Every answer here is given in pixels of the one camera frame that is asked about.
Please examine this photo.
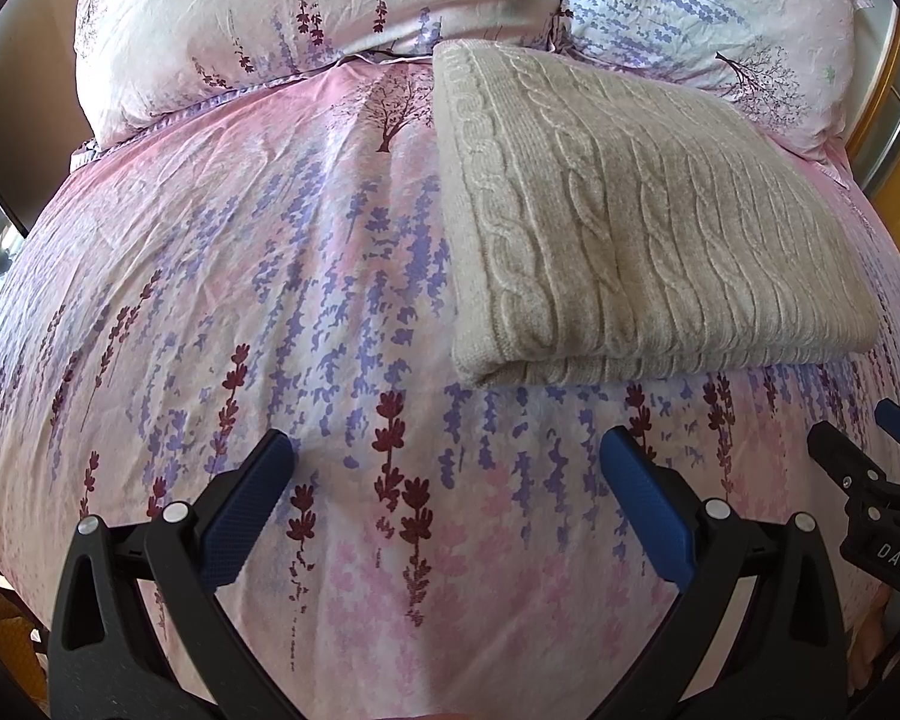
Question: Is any dark frame bar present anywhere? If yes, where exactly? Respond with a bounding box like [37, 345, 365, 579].
[0, 136, 32, 238]

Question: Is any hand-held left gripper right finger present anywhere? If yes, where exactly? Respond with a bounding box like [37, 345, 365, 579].
[598, 425, 850, 720]

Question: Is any beige cable-knit sweater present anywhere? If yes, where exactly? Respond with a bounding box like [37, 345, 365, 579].
[431, 39, 883, 392]

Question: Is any pink floral pillow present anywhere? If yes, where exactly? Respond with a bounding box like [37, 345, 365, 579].
[64, 0, 587, 152]

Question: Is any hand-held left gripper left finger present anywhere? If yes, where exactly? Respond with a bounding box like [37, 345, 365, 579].
[47, 428, 298, 720]

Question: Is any pink floral bed sheet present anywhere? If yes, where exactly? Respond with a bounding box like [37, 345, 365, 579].
[0, 58, 900, 720]

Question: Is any wooden frame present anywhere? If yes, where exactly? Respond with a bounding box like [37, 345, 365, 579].
[832, 0, 900, 260]

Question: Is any white floral pillow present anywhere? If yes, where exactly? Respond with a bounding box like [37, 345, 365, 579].
[551, 0, 872, 167]

